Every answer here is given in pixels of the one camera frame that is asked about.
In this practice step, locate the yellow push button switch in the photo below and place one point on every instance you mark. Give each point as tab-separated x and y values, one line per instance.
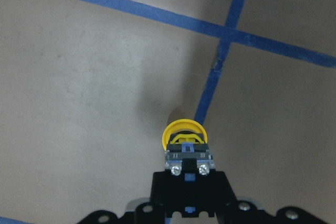
187	158

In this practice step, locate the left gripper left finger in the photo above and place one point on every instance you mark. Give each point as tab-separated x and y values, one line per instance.
153	210

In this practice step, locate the brown paper table cover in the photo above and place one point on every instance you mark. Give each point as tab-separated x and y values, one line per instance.
87	90

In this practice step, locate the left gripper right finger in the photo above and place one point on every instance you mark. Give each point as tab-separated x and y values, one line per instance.
217	199

